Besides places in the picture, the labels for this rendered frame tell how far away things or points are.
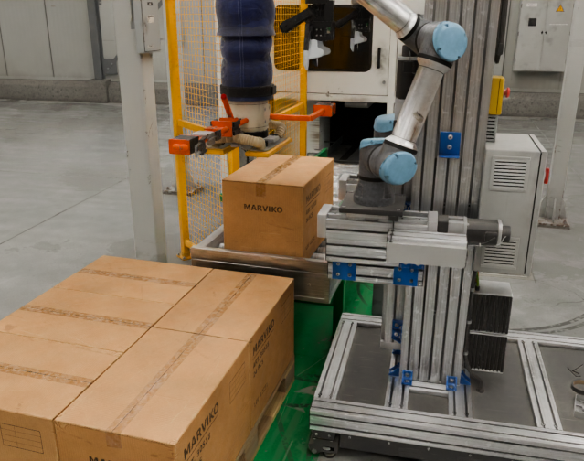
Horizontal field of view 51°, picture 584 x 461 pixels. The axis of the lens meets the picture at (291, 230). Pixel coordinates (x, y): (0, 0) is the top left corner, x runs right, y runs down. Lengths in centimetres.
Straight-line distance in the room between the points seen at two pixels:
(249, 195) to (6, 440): 143
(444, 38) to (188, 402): 137
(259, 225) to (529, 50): 886
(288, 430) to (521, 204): 133
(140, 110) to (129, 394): 211
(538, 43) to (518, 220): 905
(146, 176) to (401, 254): 213
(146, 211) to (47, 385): 194
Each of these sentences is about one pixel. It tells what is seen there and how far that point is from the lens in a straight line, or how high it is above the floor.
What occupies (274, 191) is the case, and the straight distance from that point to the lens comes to 280.
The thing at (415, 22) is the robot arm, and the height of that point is 165.
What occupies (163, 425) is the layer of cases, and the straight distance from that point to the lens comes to 191.
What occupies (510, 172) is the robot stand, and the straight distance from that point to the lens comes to 230.
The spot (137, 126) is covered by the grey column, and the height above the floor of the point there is 105.
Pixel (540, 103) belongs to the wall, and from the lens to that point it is 1153.
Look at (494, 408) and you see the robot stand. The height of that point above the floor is 21.
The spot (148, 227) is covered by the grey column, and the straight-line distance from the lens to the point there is 395.
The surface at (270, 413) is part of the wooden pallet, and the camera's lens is 280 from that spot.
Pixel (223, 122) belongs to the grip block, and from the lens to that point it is 234.
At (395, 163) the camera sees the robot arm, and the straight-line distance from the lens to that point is 201.
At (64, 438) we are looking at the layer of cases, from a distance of 204.
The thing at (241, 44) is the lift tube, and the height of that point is 157.
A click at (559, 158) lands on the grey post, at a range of 550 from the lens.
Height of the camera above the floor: 168
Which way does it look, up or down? 19 degrees down
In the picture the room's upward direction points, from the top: straight up
